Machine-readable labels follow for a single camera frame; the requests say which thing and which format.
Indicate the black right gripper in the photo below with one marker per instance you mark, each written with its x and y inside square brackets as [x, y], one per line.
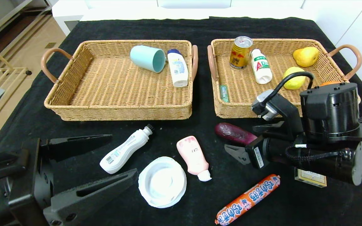
[257, 156]

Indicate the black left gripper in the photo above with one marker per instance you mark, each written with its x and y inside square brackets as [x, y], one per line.
[27, 179]

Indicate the purple eggplant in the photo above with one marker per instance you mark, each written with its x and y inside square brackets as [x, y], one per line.
[231, 131]

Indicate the white bottle black brush tip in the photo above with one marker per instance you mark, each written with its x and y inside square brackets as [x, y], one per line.
[123, 152]

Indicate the orange sausage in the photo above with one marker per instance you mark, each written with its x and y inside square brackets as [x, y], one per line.
[250, 197]

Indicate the playing card box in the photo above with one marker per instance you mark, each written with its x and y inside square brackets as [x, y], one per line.
[309, 179]

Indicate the white round plastic plate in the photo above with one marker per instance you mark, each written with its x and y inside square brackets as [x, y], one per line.
[162, 182]

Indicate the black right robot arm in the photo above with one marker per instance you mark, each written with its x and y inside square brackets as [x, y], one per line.
[328, 110]

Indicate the wicker basket holding fruit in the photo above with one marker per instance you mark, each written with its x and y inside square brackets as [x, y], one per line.
[247, 94]

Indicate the wicker basket holding teal cup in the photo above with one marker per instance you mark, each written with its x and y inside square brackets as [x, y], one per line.
[115, 84]

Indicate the small green gum pack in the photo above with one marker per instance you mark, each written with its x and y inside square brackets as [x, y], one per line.
[224, 93]

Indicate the pink tube white cap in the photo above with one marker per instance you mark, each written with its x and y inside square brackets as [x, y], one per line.
[193, 155]

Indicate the yellow lemon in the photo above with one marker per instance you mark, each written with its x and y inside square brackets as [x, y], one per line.
[294, 83]

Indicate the white milk bottle green label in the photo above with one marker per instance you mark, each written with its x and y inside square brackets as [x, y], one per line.
[260, 67]

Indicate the black tablecloth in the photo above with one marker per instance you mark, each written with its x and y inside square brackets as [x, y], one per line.
[174, 125]

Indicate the gold drink can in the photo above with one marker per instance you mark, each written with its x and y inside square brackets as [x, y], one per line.
[240, 56]

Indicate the orange fruit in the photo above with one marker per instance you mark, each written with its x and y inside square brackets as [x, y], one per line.
[328, 83]

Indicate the yellow pear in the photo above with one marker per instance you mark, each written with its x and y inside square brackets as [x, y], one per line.
[306, 56]

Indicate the white lotion bottle blue cap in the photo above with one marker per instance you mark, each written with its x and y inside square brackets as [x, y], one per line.
[178, 69]

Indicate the cream wooden rack on wheels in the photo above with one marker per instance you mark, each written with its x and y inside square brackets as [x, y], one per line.
[14, 69]

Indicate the brass floor socket plate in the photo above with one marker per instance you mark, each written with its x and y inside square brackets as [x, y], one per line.
[51, 45]

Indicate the teal plastic cup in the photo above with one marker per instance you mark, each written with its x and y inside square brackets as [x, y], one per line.
[146, 57]

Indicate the white low bench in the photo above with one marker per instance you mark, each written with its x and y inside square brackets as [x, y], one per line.
[71, 12]

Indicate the grey metal shelf unit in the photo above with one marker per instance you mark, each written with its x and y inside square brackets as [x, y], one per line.
[5, 15]

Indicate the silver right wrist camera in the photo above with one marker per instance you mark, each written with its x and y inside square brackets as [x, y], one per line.
[267, 106]

